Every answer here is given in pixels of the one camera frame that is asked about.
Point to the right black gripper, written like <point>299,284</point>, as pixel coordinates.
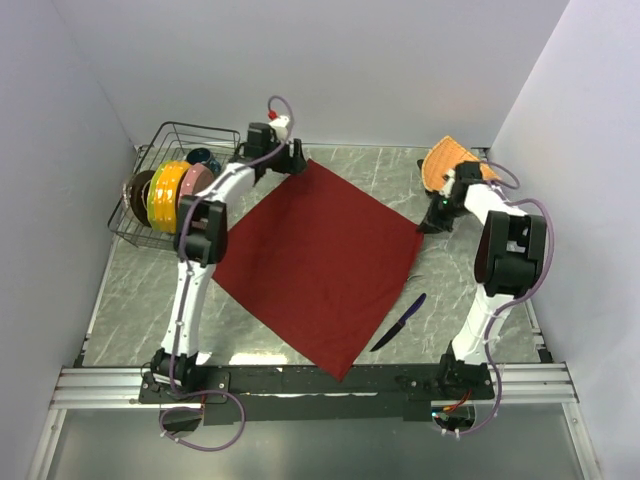
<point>431,223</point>

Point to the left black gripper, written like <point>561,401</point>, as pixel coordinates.
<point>295,164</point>

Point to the blue handled knife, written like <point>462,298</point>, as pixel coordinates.
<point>394,330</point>

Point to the dark red cloth napkin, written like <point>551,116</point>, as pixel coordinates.
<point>320,263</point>

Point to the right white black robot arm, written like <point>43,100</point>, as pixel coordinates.
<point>509,264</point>

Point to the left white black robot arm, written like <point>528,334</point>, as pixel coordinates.
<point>201,242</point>

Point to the orange woven fan basket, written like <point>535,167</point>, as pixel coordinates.
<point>445,156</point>

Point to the dark teal mug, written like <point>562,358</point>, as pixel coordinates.
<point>205,157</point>

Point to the pink dotted plate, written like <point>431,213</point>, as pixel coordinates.
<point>196,179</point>

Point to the yellow green plate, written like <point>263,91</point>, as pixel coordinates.
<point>163,193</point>

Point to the dark brown plate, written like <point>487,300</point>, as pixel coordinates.
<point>134,196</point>

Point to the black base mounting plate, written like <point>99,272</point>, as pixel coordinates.
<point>414,388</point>

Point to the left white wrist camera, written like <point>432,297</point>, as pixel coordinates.
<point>281,125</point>

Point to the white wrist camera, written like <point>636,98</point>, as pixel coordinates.
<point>449,181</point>
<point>281,125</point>

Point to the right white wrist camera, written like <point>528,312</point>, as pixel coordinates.
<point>449,181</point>

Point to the black wire dish rack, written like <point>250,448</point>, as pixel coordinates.
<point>178,155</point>

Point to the aluminium extrusion rail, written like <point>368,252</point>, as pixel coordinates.
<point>112,388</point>

